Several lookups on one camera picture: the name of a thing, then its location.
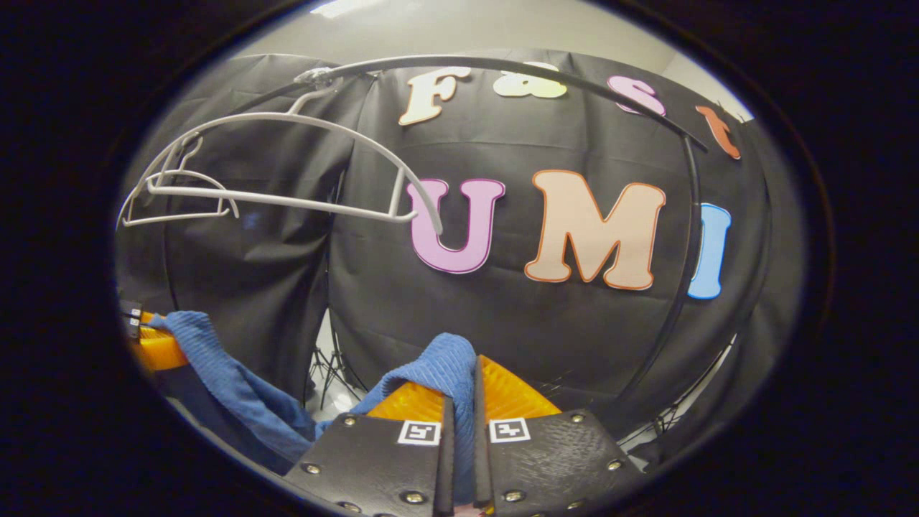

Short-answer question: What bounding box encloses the blue corduroy jacket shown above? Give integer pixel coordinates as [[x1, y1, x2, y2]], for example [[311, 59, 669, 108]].
[[147, 310, 478, 503]]

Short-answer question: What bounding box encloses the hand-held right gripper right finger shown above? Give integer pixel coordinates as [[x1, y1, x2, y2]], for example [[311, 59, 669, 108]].
[[472, 355, 647, 517]]

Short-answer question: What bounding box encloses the white hanger with taped hook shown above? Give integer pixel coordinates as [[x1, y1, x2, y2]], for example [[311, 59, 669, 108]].
[[147, 68, 444, 234]]

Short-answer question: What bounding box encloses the black backdrop cloth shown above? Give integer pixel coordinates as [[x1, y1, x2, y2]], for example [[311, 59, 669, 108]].
[[118, 49, 798, 460]]

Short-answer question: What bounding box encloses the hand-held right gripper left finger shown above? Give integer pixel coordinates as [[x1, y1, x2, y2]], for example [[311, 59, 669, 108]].
[[282, 379, 457, 517]]

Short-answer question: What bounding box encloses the black clothes rail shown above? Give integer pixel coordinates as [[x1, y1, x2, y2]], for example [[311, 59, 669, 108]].
[[162, 54, 712, 410]]

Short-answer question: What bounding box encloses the white plastic hanger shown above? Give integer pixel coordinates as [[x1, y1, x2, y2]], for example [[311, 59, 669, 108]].
[[117, 133, 240, 229]]

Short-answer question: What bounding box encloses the black tripod stand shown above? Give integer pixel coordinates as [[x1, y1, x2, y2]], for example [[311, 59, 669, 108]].
[[305, 327, 367, 410]]

